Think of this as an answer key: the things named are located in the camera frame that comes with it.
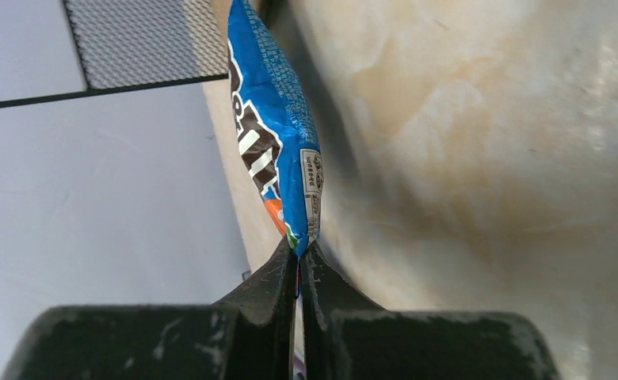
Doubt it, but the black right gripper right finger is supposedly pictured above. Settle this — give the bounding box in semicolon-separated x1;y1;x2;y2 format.
299;244;560;379

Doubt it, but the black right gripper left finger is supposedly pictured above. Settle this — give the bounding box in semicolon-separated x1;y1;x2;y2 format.
2;239;298;379

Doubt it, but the blue candy bag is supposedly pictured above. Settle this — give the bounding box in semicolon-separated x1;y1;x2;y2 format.
227;0;325;380

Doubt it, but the wood and wire shelf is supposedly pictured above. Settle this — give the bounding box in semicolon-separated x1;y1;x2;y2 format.
0;1;227;109

